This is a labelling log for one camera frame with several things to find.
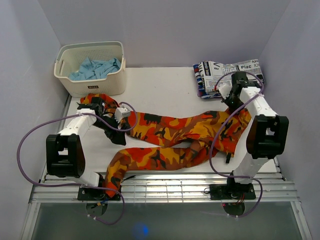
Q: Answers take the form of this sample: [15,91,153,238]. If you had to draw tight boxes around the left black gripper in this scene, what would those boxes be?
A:
[92,112,127,146]

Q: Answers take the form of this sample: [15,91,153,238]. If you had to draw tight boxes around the orange camouflage trousers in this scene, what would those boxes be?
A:
[79,93,253,199]

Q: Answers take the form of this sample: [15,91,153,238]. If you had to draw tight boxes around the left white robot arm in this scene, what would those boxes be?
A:
[46,97,131,200]

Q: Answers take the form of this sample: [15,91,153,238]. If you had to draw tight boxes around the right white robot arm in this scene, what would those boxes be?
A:
[217,71,289,199]

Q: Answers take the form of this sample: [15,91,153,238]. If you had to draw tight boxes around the newspaper print folded trousers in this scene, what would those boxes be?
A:
[198,59,265,94]

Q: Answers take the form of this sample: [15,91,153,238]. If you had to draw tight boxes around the blue patterned folded trousers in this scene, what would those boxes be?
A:
[193,64,222,99]

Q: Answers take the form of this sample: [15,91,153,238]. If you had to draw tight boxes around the purple folded trousers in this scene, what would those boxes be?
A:
[197,88,206,98]

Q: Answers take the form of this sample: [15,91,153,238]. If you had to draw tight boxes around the light blue cloth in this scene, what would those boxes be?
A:
[68,57,121,81]

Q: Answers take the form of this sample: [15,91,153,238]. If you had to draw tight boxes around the white perforated plastic basket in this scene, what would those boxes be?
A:
[53,41,127,98]

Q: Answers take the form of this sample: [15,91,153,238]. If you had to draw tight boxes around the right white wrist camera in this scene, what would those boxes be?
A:
[216,82,232,99]

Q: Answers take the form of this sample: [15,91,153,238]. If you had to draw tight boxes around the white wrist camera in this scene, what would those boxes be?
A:
[216,82,232,99]
[114,107,131,130]

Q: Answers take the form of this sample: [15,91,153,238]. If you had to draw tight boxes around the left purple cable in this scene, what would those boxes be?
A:
[16,101,139,226]

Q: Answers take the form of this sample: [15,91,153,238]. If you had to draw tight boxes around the purple cable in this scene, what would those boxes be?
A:
[208,71,265,219]
[16,101,139,226]

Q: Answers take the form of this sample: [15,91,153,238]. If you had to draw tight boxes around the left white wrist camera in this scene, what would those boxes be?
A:
[114,107,131,130]

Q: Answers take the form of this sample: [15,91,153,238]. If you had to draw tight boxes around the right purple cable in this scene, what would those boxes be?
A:
[208,71,265,219]

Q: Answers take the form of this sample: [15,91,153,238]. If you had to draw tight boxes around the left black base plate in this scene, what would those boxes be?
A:
[76,187,121,202]

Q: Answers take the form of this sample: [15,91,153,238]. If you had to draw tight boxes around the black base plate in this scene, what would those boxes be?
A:
[209,183,256,200]
[76,187,121,202]

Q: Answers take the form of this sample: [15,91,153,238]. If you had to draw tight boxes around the aluminium rail frame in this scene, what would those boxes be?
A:
[20,171,312,240]

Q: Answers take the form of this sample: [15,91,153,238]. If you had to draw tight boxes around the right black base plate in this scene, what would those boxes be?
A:
[209,183,256,200]

